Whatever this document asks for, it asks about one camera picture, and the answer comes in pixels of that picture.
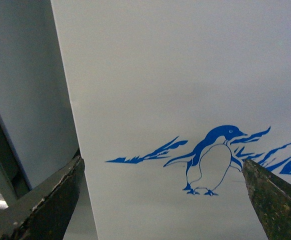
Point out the white blue chest freezer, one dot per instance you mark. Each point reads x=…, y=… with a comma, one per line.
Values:
x=169, y=97

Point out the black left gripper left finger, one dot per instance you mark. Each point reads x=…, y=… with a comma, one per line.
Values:
x=44, y=213

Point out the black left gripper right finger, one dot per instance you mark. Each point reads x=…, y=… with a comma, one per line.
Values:
x=270, y=197

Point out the grey metal frame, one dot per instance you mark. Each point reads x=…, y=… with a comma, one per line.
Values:
x=13, y=182

